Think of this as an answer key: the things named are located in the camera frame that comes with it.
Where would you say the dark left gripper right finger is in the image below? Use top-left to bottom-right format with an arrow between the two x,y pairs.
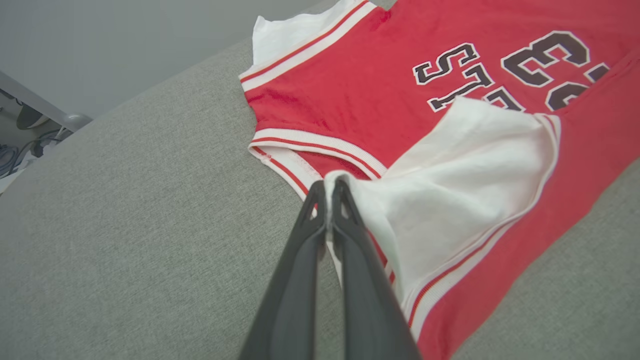
330,177 -> 423,360

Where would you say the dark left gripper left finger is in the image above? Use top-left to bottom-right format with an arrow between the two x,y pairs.
239,180 -> 328,360

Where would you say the red white varsity garment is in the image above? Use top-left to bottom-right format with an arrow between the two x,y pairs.
239,0 -> 640,360

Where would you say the grey fabric sofa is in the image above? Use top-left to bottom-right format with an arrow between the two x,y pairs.
0,0 -> 640,360

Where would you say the grey metal partition foot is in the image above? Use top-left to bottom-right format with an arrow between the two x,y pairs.
61,113 -> 94,133

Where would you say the white partition board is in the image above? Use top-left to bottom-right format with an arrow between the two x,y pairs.
0,0 -> 341,123

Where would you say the blue coiled cable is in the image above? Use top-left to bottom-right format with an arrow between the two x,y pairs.
0,144 -> 22,177

